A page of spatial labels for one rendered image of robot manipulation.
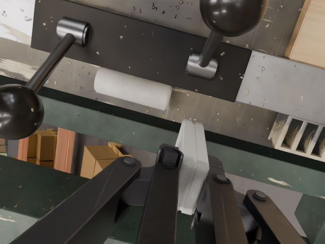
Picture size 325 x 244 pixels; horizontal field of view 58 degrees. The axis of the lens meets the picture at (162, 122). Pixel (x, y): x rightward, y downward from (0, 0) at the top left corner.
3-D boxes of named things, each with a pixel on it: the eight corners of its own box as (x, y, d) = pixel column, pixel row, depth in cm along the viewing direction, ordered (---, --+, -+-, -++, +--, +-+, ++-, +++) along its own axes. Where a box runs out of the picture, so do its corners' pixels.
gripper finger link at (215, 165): (207, 198, 13) (272, 216, 13) (202, 152, 18) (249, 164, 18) (197, 225, 14) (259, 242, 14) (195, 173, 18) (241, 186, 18)
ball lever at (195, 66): (214, 94, 28) (273, 24, 14) (174, 83, 28) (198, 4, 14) (223, 56, 28) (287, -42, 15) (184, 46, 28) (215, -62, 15)
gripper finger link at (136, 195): (167, 218, 14) (105, 201, 14) (173, 168, 18) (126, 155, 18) (176, 191, 13) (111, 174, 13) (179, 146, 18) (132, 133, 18)
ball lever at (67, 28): (98, 47, 29) (32, 157, 20) (61, 38, 29) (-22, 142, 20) (98, 12, 26) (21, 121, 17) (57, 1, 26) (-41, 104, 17)
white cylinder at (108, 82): (99, 88, 33) (167, 107, 33) (91, 94, 31) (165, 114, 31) (104, 63, 33) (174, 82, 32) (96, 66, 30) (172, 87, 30)
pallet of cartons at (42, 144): (63, 137, 569) (27, 137, 534) (57, 189, 590) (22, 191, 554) (53, 126, 634) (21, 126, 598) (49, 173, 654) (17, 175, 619)
